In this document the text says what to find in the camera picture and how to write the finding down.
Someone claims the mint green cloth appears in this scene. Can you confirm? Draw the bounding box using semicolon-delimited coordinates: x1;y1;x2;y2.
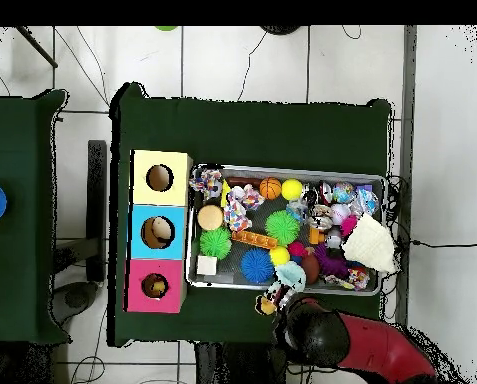
275;261;307;293

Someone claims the brown plush animal toy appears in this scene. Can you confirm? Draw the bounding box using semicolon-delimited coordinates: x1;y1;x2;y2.
255;289;286;317

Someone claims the yellow plush toy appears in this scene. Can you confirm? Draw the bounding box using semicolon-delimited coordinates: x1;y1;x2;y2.
145;277;166;297

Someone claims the cream yellow cloth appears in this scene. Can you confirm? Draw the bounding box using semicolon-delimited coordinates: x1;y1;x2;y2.
343;212;399;276

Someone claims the wooden box with three holes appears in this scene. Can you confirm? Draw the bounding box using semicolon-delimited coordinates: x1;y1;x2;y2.
125;149;195;314

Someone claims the clear mesh bin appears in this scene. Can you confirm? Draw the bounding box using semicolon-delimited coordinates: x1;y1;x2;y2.
185;163;387;296

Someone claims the colourful patterned fabric toy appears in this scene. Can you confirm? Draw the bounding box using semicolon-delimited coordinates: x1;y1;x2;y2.
223;185;265;233

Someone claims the orange yellow plastic toy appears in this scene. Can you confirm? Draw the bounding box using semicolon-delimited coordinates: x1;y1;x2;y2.
229;230;279;249

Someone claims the green spiky ball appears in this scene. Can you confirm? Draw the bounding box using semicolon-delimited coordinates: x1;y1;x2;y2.
199;227;233;261
265;209;302;246

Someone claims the bright orange mini basketball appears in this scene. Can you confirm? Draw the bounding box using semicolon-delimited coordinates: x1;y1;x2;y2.
259;177;283;201

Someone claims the colourful crinkled packet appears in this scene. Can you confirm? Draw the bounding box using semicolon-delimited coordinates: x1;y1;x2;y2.
189;167;225;200

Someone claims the plain blue spiky ball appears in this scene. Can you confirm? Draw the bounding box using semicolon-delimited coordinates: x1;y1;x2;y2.
240;246;276;285

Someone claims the yellow ball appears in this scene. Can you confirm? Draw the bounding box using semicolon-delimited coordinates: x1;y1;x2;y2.
269;245;291;267
281;178;304;202

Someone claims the light wooden cube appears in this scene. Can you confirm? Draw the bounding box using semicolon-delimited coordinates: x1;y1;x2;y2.
196;254;219;277

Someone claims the purple spiky ball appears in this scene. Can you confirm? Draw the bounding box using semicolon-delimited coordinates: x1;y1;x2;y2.
314;244;350;281

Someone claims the black floor cable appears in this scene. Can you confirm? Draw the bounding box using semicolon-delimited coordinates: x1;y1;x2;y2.
409;238;477;249

